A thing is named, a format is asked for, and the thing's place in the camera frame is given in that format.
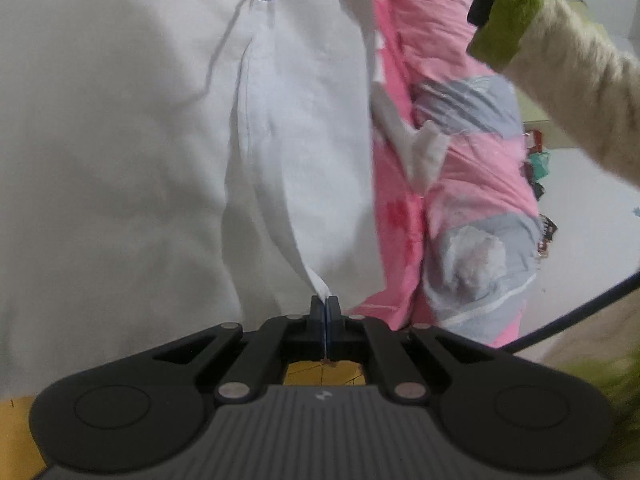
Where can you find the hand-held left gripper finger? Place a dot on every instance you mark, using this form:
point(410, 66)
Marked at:
point(331, 325)
point(320, 325)

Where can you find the white button shirt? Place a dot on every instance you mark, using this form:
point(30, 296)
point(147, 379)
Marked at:
point(125, 160)

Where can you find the person's right forearm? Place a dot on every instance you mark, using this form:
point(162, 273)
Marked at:
point(575, 75)

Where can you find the pink and grey quilt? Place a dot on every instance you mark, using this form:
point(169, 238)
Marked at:
point(465, 175)

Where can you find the green fleece clothing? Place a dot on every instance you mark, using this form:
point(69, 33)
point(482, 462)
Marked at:
point(600, 410)

